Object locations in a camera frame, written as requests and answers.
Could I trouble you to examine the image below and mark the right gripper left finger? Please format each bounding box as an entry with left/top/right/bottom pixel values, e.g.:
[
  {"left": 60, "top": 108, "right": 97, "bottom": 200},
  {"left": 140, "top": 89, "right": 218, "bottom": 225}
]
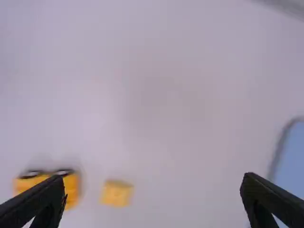
[{"left": 0, "top": 174, "right": 68, "bottom": 228}]

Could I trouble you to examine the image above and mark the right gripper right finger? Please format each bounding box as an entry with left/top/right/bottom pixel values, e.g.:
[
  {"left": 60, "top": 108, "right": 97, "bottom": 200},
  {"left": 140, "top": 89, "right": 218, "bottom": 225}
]
[{"left": 239, "top": 171, "right": 304, "bottom": 228}]

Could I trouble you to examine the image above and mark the yellow toy car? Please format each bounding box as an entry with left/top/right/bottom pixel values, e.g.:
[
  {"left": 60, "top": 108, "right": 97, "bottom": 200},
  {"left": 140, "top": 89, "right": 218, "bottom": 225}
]
[{"left": 12, "top": 168, "right": 83, "bottom": 212}]

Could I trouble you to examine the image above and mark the blue mat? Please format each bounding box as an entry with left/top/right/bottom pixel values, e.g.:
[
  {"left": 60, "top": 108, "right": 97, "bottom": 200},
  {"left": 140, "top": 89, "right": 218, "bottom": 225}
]
[{"left": 266, "top": 115, "right": 304, "bottom": 200}]

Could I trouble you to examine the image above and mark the yellow toy brick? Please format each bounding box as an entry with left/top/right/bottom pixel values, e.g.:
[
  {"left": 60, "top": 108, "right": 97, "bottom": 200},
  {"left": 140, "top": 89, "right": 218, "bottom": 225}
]
[{"left": 99, "top": 179, "right": 134, "bottom": 208}]

